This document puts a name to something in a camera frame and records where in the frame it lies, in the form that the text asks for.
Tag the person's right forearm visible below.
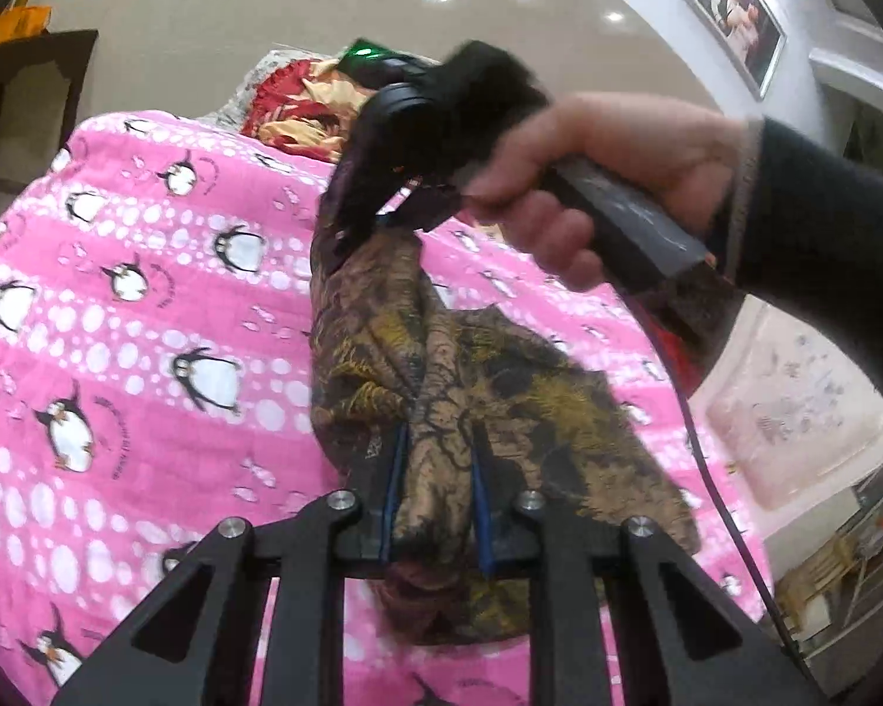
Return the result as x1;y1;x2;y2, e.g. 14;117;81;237
727;116;883;334

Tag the light wooden furniture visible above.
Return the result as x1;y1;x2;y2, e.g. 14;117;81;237
775;531;867;620

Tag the person's right hand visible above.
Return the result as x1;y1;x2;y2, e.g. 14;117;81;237
458;92;764;293

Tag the white floral pillow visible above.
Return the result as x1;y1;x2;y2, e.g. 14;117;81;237
686;300;883;532

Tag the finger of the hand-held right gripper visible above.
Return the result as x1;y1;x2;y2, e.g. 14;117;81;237
383;175;466;235
333;139;402;245

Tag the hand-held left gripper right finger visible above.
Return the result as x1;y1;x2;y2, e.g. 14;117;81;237
469;439;830;706

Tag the brown yellow floral patterned shirt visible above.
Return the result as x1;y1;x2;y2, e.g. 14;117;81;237
309;154;702;650

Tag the large framed wall photo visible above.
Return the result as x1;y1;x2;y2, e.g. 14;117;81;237
681;0;790;102

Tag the dark wooden cabinet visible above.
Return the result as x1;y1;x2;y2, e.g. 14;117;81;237
0;28;101;201

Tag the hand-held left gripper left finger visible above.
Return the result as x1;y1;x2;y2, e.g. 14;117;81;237
48;419;414;706

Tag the pink penguin print blanket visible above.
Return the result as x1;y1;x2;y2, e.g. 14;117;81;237
0;110;775;706

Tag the red gold floral quilt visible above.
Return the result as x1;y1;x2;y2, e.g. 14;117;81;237
239;57;385;164

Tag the black cable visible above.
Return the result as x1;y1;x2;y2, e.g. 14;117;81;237
629;290;812;672

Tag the orange paper sign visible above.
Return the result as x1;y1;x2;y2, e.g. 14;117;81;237
0;4;54;46

